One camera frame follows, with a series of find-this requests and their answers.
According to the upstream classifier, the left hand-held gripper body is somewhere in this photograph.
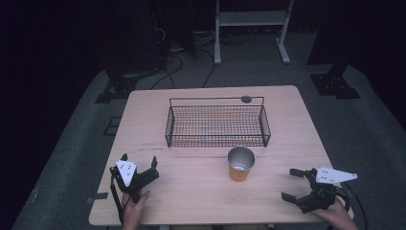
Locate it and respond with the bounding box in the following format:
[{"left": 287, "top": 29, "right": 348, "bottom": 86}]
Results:
[{"left": 109, "top": 159, "right": 160, "bottom": 204}]

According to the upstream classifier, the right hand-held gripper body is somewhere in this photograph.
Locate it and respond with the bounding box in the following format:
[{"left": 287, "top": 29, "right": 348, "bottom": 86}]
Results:
[{"left": 296, "top": 166, "right": 359, "bottom": 215}]

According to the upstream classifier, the person's right hand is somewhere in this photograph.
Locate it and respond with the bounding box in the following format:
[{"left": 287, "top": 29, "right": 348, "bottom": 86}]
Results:
[{"left": 310, "top": 197, "right": 360, "bottom": 230}]

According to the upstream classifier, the person's left hand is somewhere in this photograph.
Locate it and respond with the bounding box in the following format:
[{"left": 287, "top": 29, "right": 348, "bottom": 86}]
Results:
[{"left": 122, "top": 190, "right": 151, "bottom": 230}]

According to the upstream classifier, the grey tape strip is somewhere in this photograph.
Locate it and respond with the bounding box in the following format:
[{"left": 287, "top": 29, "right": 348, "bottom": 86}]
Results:
[{"left": 86, "top": 192, "right": 109, "bottom": 205}]

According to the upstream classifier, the orange paper cup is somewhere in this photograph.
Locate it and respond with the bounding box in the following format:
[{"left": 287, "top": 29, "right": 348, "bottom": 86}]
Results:
[{"left": 227, "top": 146, "right": 257, "bottom": 183}]

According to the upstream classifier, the black stand base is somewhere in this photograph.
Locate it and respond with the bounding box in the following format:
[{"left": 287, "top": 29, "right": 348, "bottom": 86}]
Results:
[
  {"left": 94, "top": 65, "right": 139, "bottom": 104},
  {"left": 308, "top": 58, "right": 362, "bottom": 101}
]

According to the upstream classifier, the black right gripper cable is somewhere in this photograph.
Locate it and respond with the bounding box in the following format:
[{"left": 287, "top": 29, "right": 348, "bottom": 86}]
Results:
[{"left": 334, "top": 182, "right": 369, "bottom": 230}]

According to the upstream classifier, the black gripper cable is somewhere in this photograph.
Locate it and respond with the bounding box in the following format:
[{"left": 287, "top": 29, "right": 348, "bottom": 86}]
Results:
[
  {"left": 109, "top": 173, "right": 126, "bottom": 225},
  {"left": 334, "top": 182, "right": 369, "bottom": 230}
]

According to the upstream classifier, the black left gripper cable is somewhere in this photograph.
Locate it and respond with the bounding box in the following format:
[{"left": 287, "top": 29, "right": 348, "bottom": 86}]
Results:
[{"left": 109, "top": 173, "right": 126, "bottom": 225}]

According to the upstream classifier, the black wire basket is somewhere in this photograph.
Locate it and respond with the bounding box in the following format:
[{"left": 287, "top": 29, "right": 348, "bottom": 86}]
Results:
[{"left": 164, "top": 95, "right": 272, "bottom": 149}]

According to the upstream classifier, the black floor cable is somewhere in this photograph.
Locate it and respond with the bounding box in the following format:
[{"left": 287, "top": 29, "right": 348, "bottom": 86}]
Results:
[
  {"left": 194, "top": 47, "right": 216, "bottom": 89},
  {"left": 148, "top": 53, "right": 185, "bottom": 91}
]

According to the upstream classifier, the white metal desk frame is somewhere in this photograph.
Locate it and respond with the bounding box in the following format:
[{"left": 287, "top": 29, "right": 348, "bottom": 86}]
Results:
[{"left": 214, "top": 0, "right": 296, "bottom": 66}]

